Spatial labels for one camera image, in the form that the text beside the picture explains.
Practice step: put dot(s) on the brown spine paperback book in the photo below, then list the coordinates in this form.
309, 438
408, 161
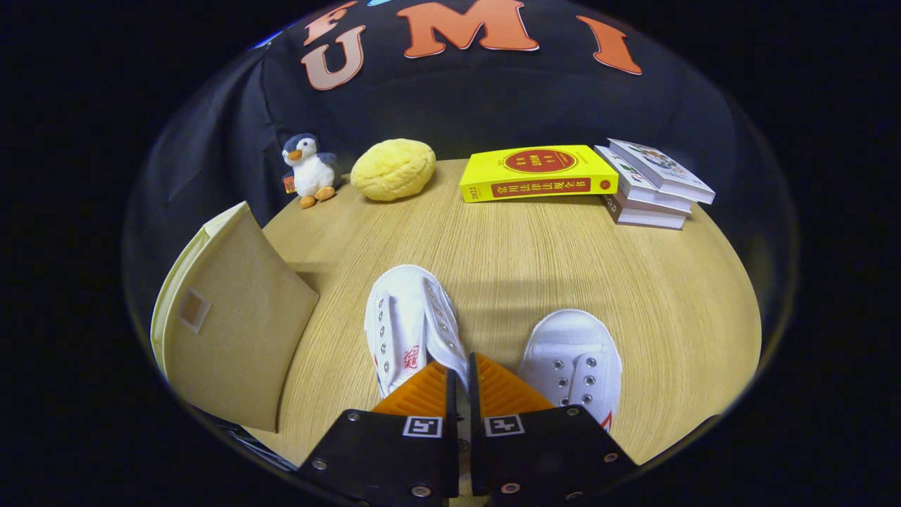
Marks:
644, 217

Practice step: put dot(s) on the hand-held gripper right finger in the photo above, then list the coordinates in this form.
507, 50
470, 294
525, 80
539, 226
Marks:
549, 454

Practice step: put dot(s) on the white illustrated cover book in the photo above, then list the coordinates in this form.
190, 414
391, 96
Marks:
662, 169

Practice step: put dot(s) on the yellow plush bun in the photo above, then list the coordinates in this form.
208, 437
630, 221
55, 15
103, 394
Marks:
393, 169

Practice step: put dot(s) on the yellow book with red circle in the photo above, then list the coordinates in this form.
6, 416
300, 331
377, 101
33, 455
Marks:
538, 172

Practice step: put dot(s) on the black backdrop cloth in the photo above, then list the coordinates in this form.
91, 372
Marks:
457, 98

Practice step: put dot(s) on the white canvas shoe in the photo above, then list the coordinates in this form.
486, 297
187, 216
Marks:
405, 310
574, 338

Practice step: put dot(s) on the penguin plush toy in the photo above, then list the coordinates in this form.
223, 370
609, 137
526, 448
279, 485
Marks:
313, 172

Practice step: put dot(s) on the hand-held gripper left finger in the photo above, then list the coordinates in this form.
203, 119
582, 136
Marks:
383, 458

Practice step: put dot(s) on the beige fabric storage box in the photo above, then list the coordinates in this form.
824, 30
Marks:
239, 331

